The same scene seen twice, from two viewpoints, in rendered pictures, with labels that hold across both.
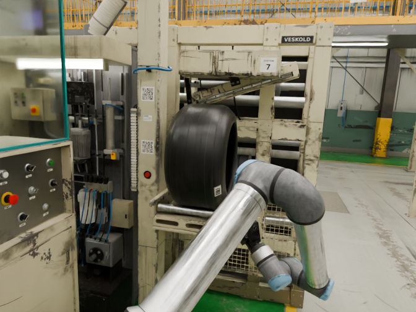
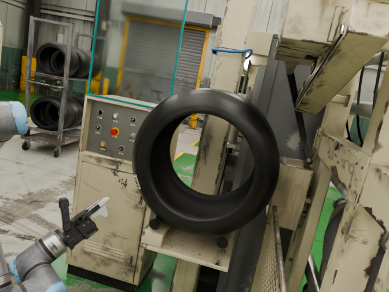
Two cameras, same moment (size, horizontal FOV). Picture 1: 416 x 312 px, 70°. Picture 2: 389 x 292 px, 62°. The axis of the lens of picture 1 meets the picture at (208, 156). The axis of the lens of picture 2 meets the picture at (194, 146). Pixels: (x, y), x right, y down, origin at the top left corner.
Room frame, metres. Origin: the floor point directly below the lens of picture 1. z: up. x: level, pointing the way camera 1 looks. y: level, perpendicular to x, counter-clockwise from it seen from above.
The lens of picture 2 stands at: (1.51, -1.27, 1.49)
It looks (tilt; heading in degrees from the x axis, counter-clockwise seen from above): 11 degrees down; 87
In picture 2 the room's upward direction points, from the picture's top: 11 degrees clockwise
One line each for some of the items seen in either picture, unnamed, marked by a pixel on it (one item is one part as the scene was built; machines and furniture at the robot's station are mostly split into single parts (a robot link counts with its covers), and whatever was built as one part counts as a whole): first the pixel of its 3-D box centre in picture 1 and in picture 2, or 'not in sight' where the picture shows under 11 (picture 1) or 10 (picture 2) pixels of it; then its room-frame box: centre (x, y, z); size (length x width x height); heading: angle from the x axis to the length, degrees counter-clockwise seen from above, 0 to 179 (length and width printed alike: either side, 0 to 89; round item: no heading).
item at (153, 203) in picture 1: (165, 199); not in sight; (1.70, 0.24, 0.90); 0.40 x 0.03 x 0.10; 167
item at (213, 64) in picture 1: (231, 65); (315, 36); (1.91, -0.12, 1.71); 0.61 x 0.25 x 0.15; 77
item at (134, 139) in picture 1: (136, 150); not in sight; (1.68, 0.41, 1.19); 0.05 x 0.04 x 0.48; 167
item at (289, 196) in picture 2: not in sight; (286, 191); (2.07, 0.20, 1.05); 0.20 x 0.15 x 0.30; 77
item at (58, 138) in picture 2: not in sight; (68, 89); (-0.36, 4.04, 0.96); 1.36 x 0.71 x 1.92; 77
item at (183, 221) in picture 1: (186, 221); (164, 222); (1.52, 0.10, 0.84); 0.36 x 0.09 x 0.06; 77
